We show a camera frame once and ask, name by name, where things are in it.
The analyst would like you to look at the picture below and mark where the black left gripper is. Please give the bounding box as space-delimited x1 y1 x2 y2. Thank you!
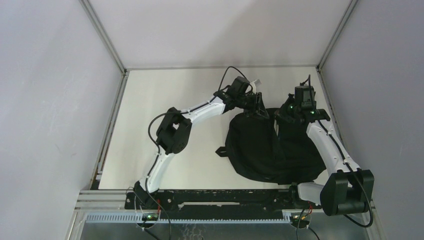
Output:
236 92 269 120

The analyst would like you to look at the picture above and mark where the black student backpack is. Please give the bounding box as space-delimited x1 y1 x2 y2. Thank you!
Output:
215 108 326 185

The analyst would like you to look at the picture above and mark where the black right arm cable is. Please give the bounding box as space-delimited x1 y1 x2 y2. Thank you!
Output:
294 74 375 240

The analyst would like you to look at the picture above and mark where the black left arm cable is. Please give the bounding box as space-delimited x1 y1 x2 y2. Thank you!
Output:
125 65 249 240

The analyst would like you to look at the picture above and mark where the black front mounting rail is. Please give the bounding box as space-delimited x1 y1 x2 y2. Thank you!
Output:
124 187 320 219

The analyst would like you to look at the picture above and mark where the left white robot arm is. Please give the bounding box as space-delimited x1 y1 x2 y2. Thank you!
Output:
133 86 270 209

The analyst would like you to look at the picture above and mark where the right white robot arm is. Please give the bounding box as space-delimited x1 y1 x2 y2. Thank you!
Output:
275 94 375 216

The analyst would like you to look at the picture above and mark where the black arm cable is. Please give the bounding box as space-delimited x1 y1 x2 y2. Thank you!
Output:
125 65 249 240
294 74 375 240

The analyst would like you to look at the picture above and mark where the white slotted cable duct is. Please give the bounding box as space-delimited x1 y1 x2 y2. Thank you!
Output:
85 212 291 224

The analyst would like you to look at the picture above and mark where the aluminium cell frame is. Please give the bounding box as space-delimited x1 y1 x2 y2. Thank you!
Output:
64 0 387 240

